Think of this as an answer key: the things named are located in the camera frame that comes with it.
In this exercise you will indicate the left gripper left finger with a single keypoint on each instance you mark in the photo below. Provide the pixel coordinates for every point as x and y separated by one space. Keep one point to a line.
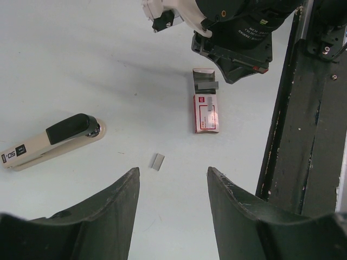
100 227

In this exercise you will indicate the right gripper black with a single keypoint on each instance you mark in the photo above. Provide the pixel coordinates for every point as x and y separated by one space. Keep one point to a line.
236 47

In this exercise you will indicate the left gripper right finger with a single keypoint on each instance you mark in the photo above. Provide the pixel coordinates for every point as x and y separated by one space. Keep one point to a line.
246 227

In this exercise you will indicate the staple strip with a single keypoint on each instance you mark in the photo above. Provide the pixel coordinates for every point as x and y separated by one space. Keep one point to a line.
208 85
157 161

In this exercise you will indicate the red white staple box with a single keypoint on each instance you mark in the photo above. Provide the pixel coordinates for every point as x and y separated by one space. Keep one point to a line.
205 102

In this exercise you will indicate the beige black stapler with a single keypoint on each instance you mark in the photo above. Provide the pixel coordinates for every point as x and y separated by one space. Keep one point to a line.
65 136

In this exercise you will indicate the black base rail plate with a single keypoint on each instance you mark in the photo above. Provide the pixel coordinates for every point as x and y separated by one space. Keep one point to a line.
305 149

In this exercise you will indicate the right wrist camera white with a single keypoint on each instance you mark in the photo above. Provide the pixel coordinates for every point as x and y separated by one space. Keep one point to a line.
165 14

